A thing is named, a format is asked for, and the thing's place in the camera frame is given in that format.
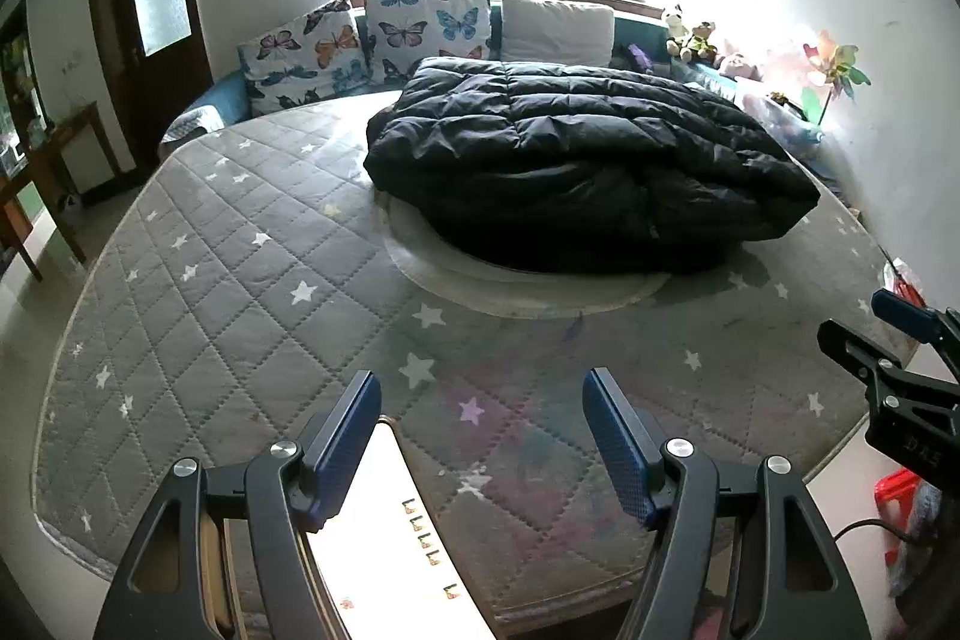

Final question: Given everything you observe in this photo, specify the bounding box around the patterned folded blanket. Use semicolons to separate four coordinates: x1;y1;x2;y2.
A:
159;105;230;158

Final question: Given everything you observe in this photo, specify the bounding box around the grey star quilted mattress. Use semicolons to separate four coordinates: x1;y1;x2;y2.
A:
30;89;923;620

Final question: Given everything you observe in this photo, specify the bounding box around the white glossy board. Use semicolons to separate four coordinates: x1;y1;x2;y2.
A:
298;418;497;640

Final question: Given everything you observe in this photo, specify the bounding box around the pink stuffed toy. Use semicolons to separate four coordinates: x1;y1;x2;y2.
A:
711;50;760;84

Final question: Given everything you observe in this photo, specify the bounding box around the pastel pinwheel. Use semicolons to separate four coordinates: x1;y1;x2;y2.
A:
797;28;874;129

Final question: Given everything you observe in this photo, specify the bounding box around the red plastic stool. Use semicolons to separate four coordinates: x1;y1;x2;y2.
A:
872;466;929;567

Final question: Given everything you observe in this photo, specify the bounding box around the white stuffed toy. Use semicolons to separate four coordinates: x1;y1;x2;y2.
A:
660;2;692;59

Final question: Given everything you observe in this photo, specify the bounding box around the black cable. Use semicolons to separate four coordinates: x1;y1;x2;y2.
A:
831;517;925;545

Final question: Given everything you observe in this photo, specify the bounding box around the white pillow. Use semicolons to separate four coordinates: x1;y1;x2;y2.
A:
499;0;617;69

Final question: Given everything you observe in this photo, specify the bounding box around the brown stuffed bear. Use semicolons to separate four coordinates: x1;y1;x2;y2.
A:
685;19;721;64

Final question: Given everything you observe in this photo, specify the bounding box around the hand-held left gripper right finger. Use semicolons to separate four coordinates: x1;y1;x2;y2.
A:
583;368;871;640

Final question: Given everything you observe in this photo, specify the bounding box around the dark wooden table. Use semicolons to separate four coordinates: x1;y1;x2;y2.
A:
0;166;46;283

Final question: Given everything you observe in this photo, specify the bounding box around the blue padded bed surround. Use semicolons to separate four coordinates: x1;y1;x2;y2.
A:
160;1;827;163

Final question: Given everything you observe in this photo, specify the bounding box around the butterfly print pillow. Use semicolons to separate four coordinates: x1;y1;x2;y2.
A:
364;0;494;85
237;0;370;118

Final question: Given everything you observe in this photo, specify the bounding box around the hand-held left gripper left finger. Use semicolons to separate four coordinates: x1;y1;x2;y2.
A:
94;370;383;640

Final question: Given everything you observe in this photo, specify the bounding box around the black puffer jacket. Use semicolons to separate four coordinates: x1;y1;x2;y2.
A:
363;55;821;274

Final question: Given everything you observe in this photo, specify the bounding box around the wooden side table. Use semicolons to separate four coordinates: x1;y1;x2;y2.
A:
28;100;126;268

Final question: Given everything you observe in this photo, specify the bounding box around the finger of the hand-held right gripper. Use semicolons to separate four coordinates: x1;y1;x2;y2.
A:
871;289;960;350
816;319;960;405

